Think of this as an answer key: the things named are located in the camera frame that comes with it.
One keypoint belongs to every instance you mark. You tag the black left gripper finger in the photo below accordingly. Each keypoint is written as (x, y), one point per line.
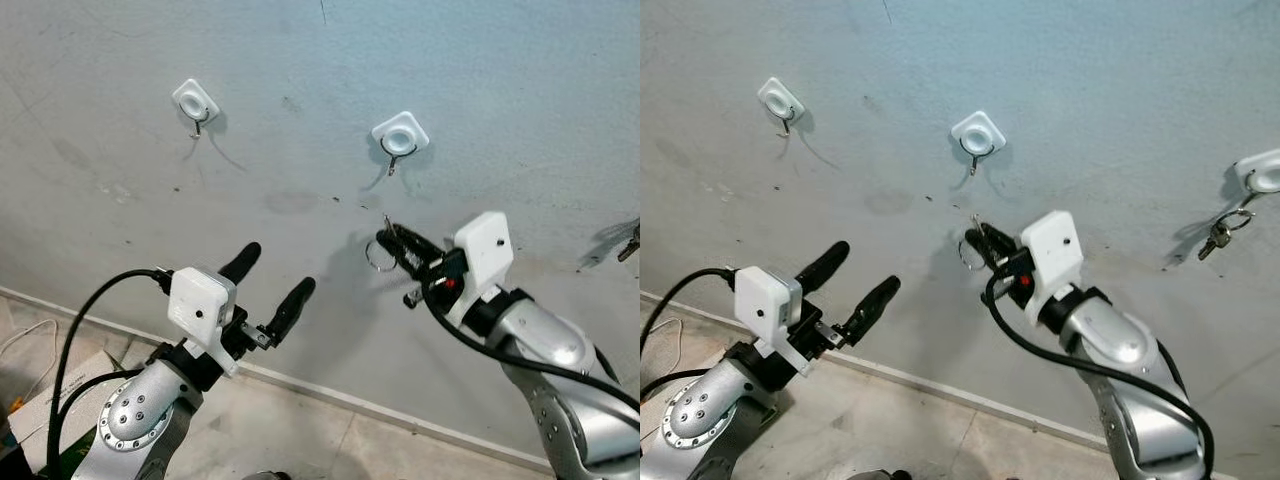
(242, 265)
(873, 310)
(825, 266)
(292, 310)

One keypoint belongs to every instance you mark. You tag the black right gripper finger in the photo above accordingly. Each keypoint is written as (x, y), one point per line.
(992, 258)
(405, 260)
(420, 245)
(1007, 243)

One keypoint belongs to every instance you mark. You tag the key with black fob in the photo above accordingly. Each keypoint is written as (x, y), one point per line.
(977, 222)
(388, 225)

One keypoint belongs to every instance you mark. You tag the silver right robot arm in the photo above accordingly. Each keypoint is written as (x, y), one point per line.
(545, 345)
(1110, 345)

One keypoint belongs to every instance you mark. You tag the hanging bunch of keys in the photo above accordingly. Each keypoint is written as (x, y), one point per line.
(1215, 240)

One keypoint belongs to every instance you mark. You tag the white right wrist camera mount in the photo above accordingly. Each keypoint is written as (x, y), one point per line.
(1055, 250)
(485, 250)

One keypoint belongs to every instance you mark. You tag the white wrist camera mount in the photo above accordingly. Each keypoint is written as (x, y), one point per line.
(1055, 250)
(200, 300)
(765, 300)
(485, 250)

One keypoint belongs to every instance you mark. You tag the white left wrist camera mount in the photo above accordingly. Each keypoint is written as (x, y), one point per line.
(765, 300)
(200, 300)

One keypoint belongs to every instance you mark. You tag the white square wall hook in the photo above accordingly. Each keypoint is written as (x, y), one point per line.
(400, 135)
(192, 100)
(1265, 175)
(777, 98)
(978, 133)

